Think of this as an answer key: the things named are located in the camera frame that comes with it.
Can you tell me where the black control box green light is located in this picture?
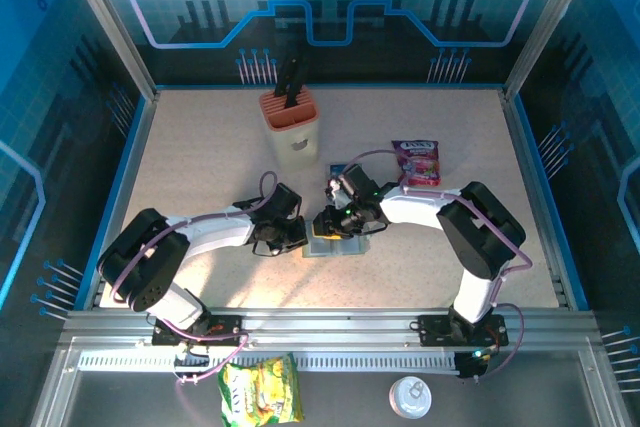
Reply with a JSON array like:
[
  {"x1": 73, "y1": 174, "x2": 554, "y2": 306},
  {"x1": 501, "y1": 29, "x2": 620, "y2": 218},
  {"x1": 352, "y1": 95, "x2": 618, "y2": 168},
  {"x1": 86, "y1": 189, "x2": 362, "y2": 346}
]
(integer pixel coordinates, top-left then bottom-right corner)
[{"x1": 457, "y1": 349, "x2": 494, "y2": 381}]

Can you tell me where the aluminium front rail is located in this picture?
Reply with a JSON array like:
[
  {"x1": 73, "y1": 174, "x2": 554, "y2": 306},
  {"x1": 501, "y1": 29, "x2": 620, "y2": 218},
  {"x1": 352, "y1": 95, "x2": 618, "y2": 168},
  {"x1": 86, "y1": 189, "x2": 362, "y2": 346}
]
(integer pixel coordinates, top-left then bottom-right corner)
[{"x1": 59, "y1": 307, "x2": 601, "y2": 348}]

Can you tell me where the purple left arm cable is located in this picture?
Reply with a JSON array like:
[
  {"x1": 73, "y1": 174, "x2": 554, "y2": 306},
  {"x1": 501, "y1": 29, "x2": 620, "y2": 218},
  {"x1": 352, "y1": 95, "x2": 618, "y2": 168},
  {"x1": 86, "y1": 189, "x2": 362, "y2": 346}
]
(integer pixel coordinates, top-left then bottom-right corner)
[{"x1": 110, "y1": 170, "x2": 279, "y2": 427}]

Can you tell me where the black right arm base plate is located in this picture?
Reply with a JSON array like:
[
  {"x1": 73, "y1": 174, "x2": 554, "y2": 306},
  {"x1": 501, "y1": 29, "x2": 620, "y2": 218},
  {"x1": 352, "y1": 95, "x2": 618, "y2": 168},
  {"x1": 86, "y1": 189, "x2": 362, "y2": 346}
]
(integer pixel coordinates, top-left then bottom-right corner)
[{"x1": 417, "y1": 314, "x2": 510, "y2": 348}]

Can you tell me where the black knife handle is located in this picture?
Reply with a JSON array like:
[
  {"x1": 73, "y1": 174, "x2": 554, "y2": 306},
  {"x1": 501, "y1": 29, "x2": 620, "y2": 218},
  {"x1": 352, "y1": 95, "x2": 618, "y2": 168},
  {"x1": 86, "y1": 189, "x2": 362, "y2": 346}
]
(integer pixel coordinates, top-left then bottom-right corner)
[
  {"x1": 273, "y1": 53, "x2": 301, "y2": 98},
  {"x1": 284, "y1": 60, "x2": 312, "y2": 110}
]

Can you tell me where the beige knife block orange top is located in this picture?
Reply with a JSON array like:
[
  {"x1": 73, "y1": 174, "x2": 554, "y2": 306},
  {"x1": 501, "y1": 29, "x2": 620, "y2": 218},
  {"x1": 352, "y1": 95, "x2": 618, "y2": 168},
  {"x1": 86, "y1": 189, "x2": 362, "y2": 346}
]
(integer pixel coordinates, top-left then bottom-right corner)
[{"x1": 258, "y1": 86, "x2": 321, "y2": 172}]

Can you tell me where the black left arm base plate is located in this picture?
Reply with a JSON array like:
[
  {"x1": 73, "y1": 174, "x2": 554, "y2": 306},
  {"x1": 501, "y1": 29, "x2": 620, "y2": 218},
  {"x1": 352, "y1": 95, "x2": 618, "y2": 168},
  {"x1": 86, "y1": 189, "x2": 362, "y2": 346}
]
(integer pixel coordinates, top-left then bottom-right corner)
[{"x1": 151, "y1": 314, "x2": 252, "y2": 348}]

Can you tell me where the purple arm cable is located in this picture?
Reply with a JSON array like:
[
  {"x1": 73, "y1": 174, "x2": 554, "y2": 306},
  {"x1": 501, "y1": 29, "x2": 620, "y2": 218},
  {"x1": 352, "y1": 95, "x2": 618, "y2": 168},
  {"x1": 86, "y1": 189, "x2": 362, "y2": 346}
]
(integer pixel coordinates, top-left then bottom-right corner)
[
  {"x1": 110, "y1": 170, "x2": 279, "y2": 427},
  {"x1": 342, "y1": 148, "x2": 532, "y2": 378}
]

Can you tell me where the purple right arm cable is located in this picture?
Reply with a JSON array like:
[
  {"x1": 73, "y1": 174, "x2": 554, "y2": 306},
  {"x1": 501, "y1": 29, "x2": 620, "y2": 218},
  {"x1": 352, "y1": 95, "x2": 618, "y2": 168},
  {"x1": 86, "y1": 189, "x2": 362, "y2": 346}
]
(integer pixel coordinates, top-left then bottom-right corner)
[{"x1": 342, "y1": 148, "x2": 532, "y2": 378}]

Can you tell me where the white slotted cable duct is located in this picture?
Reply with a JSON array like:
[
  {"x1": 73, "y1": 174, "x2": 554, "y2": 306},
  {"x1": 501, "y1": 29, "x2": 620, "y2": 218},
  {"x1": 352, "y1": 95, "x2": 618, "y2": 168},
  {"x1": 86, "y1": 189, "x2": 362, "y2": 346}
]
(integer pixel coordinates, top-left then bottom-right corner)
[{"x1": 77, "y1": 351, "x2": 460, "y2": 374}]

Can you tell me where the aluminium frame post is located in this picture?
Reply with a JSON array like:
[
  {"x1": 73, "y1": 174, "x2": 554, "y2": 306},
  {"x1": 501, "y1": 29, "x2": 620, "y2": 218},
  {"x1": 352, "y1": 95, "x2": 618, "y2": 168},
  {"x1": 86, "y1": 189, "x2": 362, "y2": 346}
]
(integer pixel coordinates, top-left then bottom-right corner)
[
  {"x1": 502, "y1": 0, "x2": 602, "y2": 101},
  {"x1": 56, "y1": 0, "x2": 160, "y2": 101}
]

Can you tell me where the silver tin can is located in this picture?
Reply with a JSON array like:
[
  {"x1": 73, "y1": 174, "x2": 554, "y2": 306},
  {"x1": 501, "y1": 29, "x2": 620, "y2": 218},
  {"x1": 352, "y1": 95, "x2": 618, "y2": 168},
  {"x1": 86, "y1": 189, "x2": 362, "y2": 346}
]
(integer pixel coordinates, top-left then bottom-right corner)
[{"x1": 388, "y1": 376, "x2": 433, "y2": 419}]

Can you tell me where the yellow candy bag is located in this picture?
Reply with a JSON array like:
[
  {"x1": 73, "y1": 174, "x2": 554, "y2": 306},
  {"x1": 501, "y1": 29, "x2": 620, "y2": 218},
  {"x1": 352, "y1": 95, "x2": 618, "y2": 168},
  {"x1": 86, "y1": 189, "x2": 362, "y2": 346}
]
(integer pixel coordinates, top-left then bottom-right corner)
[{"x1": 218, "y1": 353, "x2": 305, "y2": 426}]

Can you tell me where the purple candy bag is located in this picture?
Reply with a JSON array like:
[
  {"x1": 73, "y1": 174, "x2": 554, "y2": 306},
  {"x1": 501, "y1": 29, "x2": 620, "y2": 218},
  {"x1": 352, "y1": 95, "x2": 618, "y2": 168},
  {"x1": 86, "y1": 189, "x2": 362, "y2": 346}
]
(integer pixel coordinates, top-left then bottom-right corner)
[{"x1": 390, "y1": 139, "x2": 442, "y2": 187}]

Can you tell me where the clear acrylic tray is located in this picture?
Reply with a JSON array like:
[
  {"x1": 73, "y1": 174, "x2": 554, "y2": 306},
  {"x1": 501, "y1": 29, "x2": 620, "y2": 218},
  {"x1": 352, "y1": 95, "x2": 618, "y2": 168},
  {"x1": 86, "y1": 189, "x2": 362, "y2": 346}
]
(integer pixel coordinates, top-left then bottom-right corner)
[{"x1": 323, "y1": 160, "x2": 352, "y2": 182}]

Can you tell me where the green card holder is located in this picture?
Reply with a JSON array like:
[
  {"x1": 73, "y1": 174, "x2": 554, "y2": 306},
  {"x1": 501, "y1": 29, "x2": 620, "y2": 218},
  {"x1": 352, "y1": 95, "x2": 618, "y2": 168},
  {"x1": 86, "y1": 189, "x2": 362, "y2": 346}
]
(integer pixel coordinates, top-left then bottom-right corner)
[{"x1": 302, "y1": 234, "x2": 372, "y2": 260}]

